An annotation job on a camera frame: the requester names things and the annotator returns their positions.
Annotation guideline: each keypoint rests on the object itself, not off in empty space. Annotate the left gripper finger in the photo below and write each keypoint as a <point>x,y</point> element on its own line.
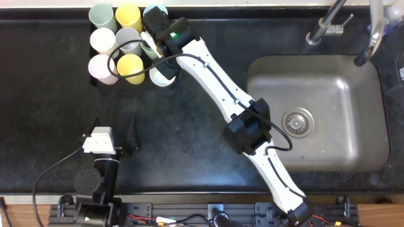
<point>133,138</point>
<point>95,124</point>

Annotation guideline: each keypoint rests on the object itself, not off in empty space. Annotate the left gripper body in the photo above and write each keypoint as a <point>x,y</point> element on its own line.
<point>123,152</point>

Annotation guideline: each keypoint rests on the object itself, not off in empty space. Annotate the mounting rail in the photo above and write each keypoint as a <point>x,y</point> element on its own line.
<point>189,214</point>

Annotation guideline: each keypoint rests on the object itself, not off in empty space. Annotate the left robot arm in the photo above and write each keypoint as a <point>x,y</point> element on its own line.
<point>91,183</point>

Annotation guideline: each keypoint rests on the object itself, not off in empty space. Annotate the steel tap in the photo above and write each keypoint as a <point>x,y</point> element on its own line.
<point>377,34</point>

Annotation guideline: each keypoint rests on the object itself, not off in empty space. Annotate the black tray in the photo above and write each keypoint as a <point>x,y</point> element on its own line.
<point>147,82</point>
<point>91,26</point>

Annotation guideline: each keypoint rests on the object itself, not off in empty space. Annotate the pink cup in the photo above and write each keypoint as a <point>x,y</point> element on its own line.
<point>101,67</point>

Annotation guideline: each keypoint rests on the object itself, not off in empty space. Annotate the yellow cup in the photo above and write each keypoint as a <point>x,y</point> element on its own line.
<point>127,15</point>
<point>130,64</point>

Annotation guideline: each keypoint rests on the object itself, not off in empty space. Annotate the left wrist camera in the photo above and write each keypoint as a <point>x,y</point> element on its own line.
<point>99,140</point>

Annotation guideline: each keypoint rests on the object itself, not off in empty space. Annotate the blue soap bottle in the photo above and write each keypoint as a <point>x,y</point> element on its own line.
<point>394,14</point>

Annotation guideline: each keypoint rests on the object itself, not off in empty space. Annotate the grey cup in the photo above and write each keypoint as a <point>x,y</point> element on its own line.
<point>127,36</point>

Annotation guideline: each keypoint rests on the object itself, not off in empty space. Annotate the blue cup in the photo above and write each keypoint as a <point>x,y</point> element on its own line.
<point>156,7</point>

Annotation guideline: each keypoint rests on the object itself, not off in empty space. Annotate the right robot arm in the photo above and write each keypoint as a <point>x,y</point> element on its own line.
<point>214,79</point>

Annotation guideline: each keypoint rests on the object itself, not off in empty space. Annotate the steel sink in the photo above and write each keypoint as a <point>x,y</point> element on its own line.
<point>347,110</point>

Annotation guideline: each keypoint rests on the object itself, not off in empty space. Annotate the white cup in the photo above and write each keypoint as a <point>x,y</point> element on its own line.
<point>102,41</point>
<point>158,79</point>

